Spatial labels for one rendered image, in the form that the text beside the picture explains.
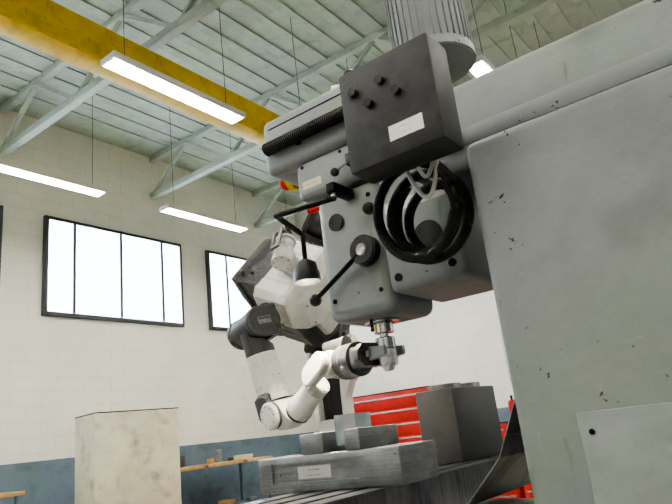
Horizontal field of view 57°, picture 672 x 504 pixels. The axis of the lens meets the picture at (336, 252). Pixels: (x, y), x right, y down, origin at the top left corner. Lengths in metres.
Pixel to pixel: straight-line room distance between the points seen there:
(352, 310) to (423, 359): 10.30
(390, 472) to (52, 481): 8.42
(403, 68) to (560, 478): 0.74
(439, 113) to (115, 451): 6.64
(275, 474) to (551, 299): 0.67
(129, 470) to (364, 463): 6.33
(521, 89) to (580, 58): 0.12
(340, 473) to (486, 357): 9.96
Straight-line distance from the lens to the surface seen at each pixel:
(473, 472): 1.52
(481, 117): 1.35
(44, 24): 6.38
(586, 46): 1.32
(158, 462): 7.62
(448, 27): 1.54
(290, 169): 1.61
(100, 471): 7.34
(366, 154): 1.13
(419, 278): 1.31
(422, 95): 1.11
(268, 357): 1.85
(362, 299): 1.40
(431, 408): 1.71
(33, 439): 9.35
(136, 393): 10.23
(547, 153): 1.13
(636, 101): 1.12
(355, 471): 1.24
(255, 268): 2.03
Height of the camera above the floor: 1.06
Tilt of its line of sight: 17 degrees up
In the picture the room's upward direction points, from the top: 7 degrees counter-clockwise
